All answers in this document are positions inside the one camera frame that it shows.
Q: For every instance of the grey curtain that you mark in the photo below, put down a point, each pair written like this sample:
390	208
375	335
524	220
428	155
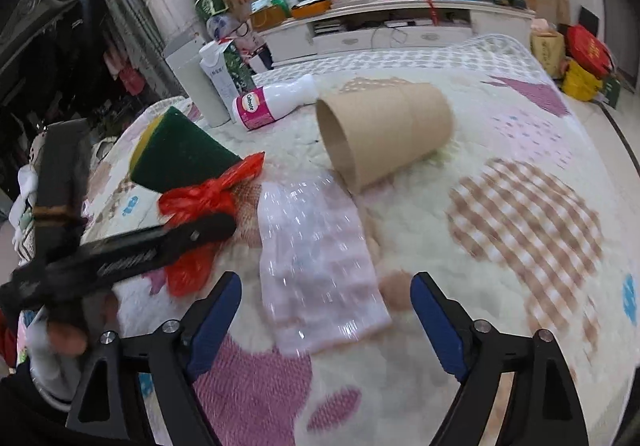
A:
125	26

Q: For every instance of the dark green carton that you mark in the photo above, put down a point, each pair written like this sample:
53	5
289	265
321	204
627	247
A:
242	69

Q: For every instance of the pale grey tall box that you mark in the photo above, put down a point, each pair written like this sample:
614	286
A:
192	81

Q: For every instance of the black framed panel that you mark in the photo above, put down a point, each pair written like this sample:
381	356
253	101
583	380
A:
589	20

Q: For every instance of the red plastic bag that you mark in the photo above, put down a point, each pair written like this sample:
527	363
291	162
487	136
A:
200	198

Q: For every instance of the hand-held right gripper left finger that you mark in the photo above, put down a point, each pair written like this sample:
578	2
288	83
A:
215	326

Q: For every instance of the person's left forearm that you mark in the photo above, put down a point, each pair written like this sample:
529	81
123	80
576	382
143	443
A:
47	366

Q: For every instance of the green scouring sponge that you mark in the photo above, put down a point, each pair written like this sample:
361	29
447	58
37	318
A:
185	156

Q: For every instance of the yellow bag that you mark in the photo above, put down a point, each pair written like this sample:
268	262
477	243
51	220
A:
580	82

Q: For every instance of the white bottle pink label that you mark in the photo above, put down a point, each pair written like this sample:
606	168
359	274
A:
270	104

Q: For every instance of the green carton with white print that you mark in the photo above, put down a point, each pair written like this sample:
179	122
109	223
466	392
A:
210	5

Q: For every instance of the orange basket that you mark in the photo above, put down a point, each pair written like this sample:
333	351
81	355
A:
270	16

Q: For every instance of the white media cabinet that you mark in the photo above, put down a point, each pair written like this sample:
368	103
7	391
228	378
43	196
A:
440	29

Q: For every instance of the white milk carton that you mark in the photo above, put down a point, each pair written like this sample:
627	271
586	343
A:
217	76

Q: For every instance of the brown cardboard tube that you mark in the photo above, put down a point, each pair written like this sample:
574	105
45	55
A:
390	131

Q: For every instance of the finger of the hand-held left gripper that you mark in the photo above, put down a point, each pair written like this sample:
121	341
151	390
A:
205	231

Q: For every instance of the clear plastic packet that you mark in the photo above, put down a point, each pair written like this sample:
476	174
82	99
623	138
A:
315	256

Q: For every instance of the tall white covered cabinet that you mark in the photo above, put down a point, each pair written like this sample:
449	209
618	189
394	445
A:
162	1

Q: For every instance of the tan cardboard box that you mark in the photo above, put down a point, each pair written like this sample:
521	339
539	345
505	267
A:
547	54

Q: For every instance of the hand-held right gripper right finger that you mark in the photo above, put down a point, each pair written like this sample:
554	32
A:
440	331

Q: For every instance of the person's left hand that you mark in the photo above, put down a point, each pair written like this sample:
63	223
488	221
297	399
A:
67	338

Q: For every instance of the small green box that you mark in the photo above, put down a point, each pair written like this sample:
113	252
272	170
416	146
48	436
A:
610	91

